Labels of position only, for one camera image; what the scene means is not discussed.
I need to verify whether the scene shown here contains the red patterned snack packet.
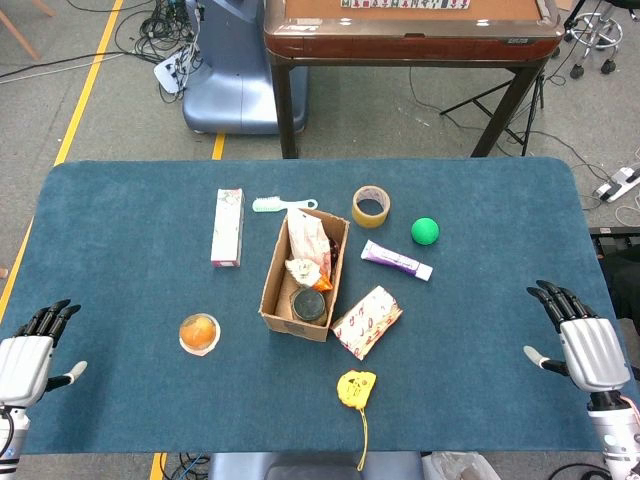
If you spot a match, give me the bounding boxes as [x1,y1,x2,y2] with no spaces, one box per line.
[331,285,404,361]

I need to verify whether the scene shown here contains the crumpled white wrapper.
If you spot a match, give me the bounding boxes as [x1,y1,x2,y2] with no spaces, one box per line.
[284,257,321,289]

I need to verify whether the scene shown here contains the face-up mahjong tile row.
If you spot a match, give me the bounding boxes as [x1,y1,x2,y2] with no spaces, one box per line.
[341,0,471,10]

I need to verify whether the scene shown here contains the tall white pink box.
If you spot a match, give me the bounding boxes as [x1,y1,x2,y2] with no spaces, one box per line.
[210,187,246,268]

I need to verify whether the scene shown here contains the purple white tube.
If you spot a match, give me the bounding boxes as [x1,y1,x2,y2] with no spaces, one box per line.
[360,239,434,282]

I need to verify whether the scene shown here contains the orange fruit jelly cup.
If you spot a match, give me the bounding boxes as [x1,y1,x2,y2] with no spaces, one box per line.
[178,312,222,357]

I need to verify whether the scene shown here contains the clear plastic bag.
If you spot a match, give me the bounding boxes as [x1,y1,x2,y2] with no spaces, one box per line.
[422,451,499,480]

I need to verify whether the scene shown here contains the black case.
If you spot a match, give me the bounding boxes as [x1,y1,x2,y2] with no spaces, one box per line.
[588,226,640,329]

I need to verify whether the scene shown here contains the yellow packing tape roll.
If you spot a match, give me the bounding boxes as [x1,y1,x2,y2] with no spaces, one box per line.
[351,185,392,229]

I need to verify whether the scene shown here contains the yellow tape measure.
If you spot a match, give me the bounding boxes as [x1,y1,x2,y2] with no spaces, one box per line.
[336,369,378,472]

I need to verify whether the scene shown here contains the green ball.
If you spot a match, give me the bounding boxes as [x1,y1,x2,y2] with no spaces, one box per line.
[410,217,441,246]

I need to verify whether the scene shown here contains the dark red snack packet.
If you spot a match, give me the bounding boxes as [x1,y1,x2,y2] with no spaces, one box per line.
[327,234,347,266]

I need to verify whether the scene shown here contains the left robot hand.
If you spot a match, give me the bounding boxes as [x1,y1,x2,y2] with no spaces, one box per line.
[0,298,88,409]

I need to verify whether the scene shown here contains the white socket board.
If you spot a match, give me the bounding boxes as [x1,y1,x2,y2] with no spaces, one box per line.
[153,52,194,95]

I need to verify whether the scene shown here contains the mint green brush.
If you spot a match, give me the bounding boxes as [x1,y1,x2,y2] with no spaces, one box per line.
[251,196,319,214]

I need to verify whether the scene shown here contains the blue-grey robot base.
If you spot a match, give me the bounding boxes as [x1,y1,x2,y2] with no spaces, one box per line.
[182,0,309,135]

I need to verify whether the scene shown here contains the open cardboard box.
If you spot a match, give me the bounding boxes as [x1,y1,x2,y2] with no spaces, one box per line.
[258,207,351,343]

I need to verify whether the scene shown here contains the black blue cable bundle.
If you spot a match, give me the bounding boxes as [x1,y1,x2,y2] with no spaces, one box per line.
[167,452,211,480]

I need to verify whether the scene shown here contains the grey black robot torso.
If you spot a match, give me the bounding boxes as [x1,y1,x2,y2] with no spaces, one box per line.
[207,451,425,480]

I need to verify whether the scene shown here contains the brown mahjong table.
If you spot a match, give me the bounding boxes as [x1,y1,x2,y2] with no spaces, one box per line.
[263,0,564,159]

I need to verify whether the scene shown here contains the white red-print paper bag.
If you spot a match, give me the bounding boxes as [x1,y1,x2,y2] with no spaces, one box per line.
[286,207,332,281]

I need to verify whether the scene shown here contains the blue felt table mat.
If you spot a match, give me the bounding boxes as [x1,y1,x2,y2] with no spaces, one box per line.
[0,157,640,456]

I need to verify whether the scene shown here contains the white chair wooden legs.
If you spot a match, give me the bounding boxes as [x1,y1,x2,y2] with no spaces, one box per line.
[0,0,57,61]

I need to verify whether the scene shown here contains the dark round jar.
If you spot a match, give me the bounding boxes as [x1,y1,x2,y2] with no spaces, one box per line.
[291,287,329,324]

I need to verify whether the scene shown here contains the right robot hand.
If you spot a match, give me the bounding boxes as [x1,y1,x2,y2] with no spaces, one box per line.
[523,279,632,396]

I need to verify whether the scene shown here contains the white power strip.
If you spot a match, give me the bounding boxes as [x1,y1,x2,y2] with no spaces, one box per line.
[593,167,640,203]

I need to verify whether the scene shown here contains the chrome stool with casters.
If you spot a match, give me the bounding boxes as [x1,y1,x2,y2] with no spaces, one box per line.
[563,10,625,80]

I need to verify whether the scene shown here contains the long black floor cable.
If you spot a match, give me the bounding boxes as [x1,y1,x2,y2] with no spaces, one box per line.
[0,49,156,81]

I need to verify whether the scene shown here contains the black folding stand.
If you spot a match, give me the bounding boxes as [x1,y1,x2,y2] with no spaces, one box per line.
[439,74,545,157]

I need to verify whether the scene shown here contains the black cable tangle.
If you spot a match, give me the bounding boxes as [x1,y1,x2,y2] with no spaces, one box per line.
[114,0,201,104]

